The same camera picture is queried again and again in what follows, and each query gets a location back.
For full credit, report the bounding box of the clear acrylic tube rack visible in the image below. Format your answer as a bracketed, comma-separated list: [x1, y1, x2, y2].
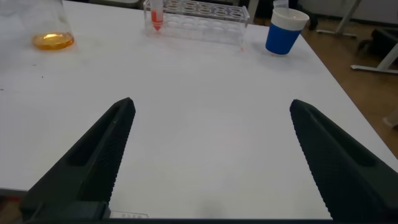
[142, 0, 251, 47]

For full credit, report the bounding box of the white standing desk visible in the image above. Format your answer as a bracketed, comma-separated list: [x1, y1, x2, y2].
[248, 0, 259, 24]
[316, 0, 398, 75]

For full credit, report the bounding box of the blue white paper cup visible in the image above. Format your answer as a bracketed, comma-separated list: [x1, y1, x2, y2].
[265, 7, 310, 56]

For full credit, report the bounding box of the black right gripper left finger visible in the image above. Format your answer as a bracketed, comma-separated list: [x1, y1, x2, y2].
[18, 96, 137, 216]

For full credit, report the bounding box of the clear glass beaker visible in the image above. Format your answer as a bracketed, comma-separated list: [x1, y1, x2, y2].
[0, 0, 75, 51]

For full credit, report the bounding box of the orange-red pigment test tube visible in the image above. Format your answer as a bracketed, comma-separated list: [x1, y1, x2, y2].
[150, 0, 165, 32]

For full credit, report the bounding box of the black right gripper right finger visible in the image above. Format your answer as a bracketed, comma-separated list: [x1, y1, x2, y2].
[289, 99, 398, 222]

